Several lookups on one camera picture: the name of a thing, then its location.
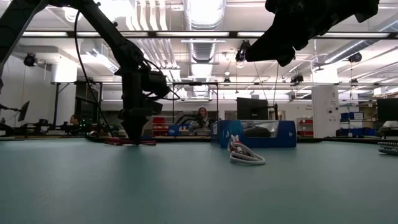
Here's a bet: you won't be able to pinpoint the white coiled USB-C cable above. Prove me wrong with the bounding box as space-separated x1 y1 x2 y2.
228 134 267 166

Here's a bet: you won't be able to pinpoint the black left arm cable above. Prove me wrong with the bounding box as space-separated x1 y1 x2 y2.
73 11 113 131

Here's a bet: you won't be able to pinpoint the blue retail box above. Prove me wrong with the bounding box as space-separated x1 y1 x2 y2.
210 119 297 149

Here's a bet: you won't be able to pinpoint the blue storage bins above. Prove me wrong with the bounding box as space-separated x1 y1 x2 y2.
340 111 377 137

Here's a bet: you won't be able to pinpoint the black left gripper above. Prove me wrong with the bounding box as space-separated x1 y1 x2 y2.
117 70 164 146

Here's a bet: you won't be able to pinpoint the white pillar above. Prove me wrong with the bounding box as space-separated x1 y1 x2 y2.
311 85 340 139

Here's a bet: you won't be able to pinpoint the red USB-C cable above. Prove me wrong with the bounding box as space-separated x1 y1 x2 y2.
103 137 157 147

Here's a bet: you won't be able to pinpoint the silver ventilation duct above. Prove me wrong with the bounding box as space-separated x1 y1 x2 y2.
182 0 227 63

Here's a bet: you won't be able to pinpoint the black ceiling spotlight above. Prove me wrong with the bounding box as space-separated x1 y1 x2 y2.
234 40 251 68
348 52 363 64
23 52 39 68

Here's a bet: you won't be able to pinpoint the green table mat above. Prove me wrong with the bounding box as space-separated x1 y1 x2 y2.
0 138 398 224

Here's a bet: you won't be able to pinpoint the monitor on arm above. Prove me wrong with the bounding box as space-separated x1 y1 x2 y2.
0 100 31 123

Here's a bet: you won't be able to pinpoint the black metal frame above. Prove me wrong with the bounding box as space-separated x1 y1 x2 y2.
171 81 220 124

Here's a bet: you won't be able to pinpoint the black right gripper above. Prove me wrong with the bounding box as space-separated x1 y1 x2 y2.
244 0 358 68

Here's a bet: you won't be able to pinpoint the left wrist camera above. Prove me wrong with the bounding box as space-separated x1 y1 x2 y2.
141 70 172 99

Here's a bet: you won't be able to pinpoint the person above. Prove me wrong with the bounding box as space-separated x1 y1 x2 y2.
187 106 213 136
68 113 83 135

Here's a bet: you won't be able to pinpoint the black computer monitor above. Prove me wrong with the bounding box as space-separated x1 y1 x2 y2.
236 96 269 121
376 98 398 123

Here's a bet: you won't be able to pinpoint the grey braided USB-C cable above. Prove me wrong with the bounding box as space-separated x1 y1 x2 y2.
377 140 398 156

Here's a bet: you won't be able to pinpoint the red storage bins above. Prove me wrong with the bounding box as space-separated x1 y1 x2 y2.
152 116 167 137

